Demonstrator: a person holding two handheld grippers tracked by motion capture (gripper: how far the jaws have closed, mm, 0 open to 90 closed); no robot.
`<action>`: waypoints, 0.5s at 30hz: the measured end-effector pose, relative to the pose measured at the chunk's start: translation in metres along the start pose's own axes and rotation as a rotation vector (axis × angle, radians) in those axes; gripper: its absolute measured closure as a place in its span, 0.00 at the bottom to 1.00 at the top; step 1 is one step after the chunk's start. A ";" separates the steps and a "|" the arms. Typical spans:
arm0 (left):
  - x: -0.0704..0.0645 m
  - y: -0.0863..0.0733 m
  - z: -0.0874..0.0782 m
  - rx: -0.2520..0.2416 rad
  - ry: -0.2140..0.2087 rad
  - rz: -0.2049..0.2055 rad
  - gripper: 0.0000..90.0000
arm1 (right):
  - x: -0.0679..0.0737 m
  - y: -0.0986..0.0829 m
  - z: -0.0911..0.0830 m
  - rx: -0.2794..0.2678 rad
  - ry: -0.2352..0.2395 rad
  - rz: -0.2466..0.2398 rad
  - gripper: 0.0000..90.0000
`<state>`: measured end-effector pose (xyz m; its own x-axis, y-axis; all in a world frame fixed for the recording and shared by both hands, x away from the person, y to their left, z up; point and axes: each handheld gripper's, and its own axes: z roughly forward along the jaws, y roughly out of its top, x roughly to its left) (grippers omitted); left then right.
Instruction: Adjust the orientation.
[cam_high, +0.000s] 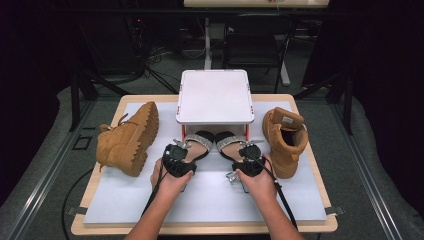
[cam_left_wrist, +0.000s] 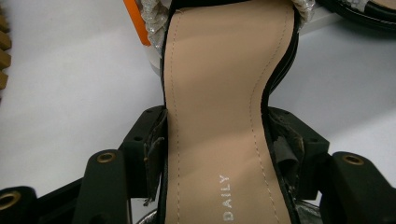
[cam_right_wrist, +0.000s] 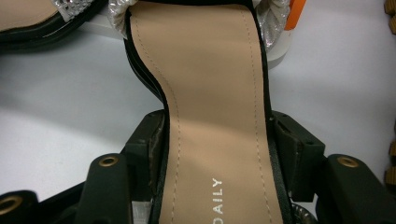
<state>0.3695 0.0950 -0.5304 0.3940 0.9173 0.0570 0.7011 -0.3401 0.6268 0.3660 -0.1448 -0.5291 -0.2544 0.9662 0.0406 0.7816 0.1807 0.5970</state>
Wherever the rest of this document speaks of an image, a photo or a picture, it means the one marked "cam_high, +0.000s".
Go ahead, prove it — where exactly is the black folding chair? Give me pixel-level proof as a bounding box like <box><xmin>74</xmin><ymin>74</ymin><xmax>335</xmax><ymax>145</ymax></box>
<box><xmin>222</xmin><ymin>13</ymin><xmax>298</xmax><ymax>94</ymax></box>

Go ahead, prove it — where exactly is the black cable bundle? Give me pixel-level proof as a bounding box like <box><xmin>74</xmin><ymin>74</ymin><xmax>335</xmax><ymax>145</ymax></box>
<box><xmin>124</xmin><ymin>14</ymin><xmax>208</xmax><ymax>95</ymax></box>

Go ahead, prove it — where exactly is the tan suede boot with label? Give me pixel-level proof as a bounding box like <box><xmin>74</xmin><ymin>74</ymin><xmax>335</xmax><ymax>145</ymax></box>
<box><xmin>262</xmin><ymin>106</ymin><xmax>309</xmax><ymax>180</ymax></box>

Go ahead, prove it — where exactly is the white two-tier shoe rack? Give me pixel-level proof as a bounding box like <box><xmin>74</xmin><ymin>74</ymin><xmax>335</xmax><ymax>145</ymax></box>
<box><xmin>175</xmin><ymin>69</ymin><xmax>256</xmax><ymax>153</ymax></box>

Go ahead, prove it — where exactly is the left hand-held gripper cable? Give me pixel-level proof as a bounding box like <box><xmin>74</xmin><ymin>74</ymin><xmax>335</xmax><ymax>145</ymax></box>
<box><xmin>61</xmin><ymin>159</ymin><xmax>168</xmax><ymax>240</ymax></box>

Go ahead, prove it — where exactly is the person's right hand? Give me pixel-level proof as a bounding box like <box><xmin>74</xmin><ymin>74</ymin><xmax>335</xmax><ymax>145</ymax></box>
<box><xmin>235</xmin><ymin>154</ymin><xmax>278</xmax><ymax>204</ymax></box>

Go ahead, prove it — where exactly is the grey metal bracket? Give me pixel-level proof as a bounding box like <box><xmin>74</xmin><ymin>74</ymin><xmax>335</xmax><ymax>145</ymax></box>
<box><xmin>66</xmin><ymin>206</ymin><xmax>88</xmax><ymax>216</ymax></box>
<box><xmin>326</xmin><ymin>205</ymin><xmax>346</xmax><ymax>216</ymax></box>

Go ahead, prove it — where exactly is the black metal stand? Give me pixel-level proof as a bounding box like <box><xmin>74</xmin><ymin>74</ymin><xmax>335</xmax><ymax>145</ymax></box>
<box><xmin>68</xmin><ymin>66</ymin><xmax>133</xmax><ymax>133</ymax></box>
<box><xmin>293</xmin><ymin>71</ymin><xmax>354</xmax><ymax>136</ymax></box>

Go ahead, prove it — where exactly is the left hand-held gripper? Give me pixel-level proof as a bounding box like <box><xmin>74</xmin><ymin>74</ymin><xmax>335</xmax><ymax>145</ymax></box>
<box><xmin>162</xmin><ymin>139</ymin><xmax>198</xmax><ymax>178</ymax></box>

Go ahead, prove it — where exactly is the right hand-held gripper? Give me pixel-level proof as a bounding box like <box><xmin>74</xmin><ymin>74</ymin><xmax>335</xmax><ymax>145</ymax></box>
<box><xmin>232</xmin><ymin>140</ymin><xmax>267</xmax><ymax>178</ymax></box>

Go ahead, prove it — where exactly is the white table mat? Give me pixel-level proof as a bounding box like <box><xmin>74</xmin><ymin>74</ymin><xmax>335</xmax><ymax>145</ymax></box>
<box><xmin>83</xmin><ymin>100</ymin><xmax>328</xmax><ymax>224</ymax></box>

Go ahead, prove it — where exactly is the black rhinestone strap sandal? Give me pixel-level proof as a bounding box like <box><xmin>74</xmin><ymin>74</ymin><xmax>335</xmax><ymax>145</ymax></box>
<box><xmin>179</xmin><ymin>130</ymin><xmax>215</xmax><ymax>193</ymax></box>
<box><xmin>214</xmin><ymin>130</ymin><xmax>255</xmax><ymax>194</ymax></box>

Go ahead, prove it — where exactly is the person's left hand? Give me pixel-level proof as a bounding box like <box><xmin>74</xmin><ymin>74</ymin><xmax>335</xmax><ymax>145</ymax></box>
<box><xmin>149</xmin><ymin>159</ymin><xmax>195</xmax><ymax>201</ymax></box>

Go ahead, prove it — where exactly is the white desk with legs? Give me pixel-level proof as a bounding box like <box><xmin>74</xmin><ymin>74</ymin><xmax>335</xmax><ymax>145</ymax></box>
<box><xmin>183</xmin><ymin>0</ymin><xmax>331</xmax><ymax>87</ymax></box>

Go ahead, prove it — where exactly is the hand-held gripper cable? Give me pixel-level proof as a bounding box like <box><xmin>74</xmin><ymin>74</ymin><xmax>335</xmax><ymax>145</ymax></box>
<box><xmin>246</xmin><ymin>151</ymin><xmax>298</xmax><ymax>231</ymax></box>
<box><xmin>61</xmin><ymin>159</ymin><xmax>168</xmax><ymax>240</ymax></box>

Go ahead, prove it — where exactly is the right hand-held gripper cable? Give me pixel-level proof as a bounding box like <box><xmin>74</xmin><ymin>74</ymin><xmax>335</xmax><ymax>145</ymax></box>
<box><xmin>246</xmin><ymin>151</ymin><xmax>298</xmax><ymax>231</ymax></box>

